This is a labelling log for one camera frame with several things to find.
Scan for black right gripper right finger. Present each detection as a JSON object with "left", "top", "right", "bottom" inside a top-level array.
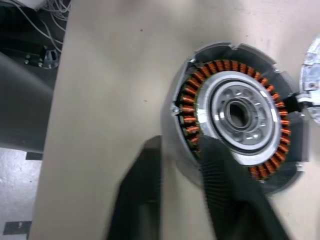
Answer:
[{"left": 199, "top": 136, "right": 296, "bottom": 240}]

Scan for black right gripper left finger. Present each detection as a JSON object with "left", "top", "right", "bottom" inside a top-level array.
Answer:
[{"left": 104, "top": 134, "right": 163, "bottom": 240}]

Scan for silver motor housing copper windings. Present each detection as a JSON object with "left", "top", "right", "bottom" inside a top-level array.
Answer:
[{"left": 159, "top": 41, "right": 311, "bottom": 197}]

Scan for silver motor lid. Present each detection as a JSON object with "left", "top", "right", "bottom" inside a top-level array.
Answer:
[{"left": 298, "top": 37, "right": 320, "bottom": 118}]

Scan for black floor tape strip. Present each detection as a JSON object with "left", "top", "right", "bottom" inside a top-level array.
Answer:
[
  {"left": 4, "top": 221, "right": 33, "bottom": 236},
  {"left": 25, "top": 151, "right": 44, "bottom": 161}
]

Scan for dark grey curved panel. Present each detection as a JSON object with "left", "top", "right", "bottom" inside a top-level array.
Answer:
[{"left": 0, "top": 52, "right": 60, "bottom": 153}]

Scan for black metal bracket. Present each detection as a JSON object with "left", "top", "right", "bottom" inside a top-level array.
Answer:
[{"left": 23, "top": 46, "right": 61, "bottom": 70}]

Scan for tangled grey cables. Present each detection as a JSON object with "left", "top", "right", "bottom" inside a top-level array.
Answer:
[{"left": 18, "top": 0, "right": 74, "bottom": 52}]

